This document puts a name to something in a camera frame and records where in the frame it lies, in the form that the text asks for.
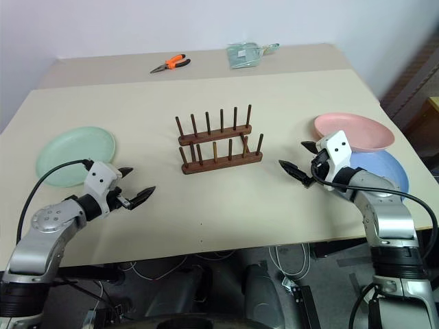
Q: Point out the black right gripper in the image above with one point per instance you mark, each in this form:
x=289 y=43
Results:
x=320 y=164

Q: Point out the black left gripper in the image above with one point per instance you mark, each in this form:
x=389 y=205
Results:
x=116 y=198

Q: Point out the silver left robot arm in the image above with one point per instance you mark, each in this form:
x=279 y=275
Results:
x=44 y=219

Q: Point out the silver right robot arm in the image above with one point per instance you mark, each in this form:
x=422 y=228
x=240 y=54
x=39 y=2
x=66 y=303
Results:
x=387 y=212

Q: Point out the wooden dish rack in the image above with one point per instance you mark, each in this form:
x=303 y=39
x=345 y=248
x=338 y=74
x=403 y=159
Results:
x=219 y=166

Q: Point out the pink red plate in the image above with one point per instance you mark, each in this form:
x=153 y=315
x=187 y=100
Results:
x=365 y=132

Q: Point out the green plate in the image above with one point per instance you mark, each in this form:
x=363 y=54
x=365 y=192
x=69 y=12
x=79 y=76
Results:
x=75 y=144

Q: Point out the blue plate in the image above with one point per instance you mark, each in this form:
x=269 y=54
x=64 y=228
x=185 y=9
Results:
x=380 y=164

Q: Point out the beige table mat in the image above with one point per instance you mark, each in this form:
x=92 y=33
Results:
x=219 y=212

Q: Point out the clear bag with green item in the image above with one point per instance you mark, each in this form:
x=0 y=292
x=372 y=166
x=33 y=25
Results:
x=243 y=56

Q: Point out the dark grey rounded shape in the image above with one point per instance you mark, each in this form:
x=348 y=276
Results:
x=262 y=294

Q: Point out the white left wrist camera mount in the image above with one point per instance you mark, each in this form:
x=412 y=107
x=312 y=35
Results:
x=99 y=178

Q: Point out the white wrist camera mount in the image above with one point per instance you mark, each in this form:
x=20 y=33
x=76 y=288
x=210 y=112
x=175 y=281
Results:
x=99 y=178
x=337 y=150

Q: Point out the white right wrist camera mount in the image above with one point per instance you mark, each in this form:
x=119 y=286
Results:
x=337 y=150

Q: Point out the black metal bracket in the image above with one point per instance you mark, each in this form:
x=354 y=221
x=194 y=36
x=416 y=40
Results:
x=303 y=306

